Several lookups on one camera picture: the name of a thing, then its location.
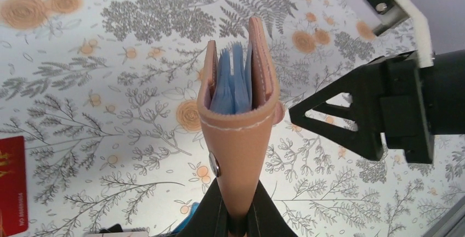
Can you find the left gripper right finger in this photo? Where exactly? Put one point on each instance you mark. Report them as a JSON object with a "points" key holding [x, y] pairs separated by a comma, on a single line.
{"points": [[264, 219]]}

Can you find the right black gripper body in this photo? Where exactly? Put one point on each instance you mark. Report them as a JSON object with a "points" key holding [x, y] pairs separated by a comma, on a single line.
{"points": [[422, 102]]}

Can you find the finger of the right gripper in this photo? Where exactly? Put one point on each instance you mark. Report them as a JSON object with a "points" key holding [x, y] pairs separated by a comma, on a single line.
{"points": [[353, 97]]}

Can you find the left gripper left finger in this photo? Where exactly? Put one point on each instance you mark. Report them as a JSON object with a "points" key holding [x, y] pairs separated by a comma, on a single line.
{"points": [[213, 215]]}

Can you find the lone red card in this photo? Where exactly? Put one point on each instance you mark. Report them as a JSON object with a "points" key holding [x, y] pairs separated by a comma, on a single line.
{"points": [[14, 208]]}

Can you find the floral patterned table mat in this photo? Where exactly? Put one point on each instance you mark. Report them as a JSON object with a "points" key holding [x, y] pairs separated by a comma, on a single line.
{"points": [[104, 93]]}

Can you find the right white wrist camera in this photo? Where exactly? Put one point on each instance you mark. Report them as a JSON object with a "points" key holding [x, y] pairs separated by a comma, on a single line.
{"points": [[382, 15]]}

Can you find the aluminium rail frame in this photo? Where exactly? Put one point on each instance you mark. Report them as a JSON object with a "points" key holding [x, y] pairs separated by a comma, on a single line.
{"points": [[451, 224]]}

